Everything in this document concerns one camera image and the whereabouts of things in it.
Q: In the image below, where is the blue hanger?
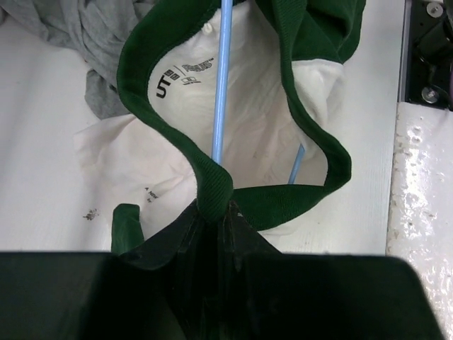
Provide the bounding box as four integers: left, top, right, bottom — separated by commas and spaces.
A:
211, 0, 306, 185

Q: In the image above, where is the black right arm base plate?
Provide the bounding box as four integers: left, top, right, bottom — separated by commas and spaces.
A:
399, 1, 452, 111

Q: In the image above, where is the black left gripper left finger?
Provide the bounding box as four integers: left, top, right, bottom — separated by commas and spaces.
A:
120, 200, 219, 339

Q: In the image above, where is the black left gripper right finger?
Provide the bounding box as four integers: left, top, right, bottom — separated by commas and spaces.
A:
219, 201, 280, 339

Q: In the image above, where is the grey t-shirt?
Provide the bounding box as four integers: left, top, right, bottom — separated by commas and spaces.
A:
1, 0, 156, 120

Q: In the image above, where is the white and green t-shirt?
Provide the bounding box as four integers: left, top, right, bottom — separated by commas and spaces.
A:
74, 1, 365, 254

